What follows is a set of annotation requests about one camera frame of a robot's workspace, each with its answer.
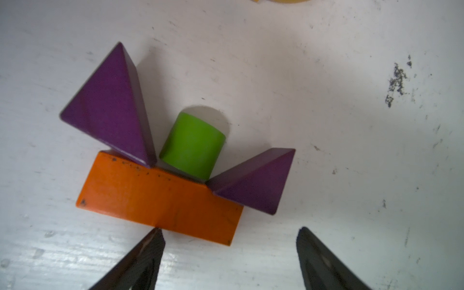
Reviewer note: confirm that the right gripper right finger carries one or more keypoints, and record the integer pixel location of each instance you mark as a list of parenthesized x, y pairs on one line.
[(321, 269)]

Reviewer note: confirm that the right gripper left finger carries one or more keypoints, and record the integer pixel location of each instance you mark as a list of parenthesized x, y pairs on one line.
[(138, 270)]

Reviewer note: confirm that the orange block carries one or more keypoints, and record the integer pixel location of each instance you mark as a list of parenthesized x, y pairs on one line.
[(123, 189)]

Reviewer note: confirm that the purple triangle block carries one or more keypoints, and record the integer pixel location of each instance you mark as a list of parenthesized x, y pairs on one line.
[(258, 182), (110, 108)]

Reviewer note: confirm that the green cube block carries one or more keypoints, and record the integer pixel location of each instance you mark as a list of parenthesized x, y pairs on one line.
[(193, 146)]

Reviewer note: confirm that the yellow pot with lid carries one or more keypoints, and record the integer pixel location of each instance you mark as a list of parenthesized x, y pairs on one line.
[(285, 1)]

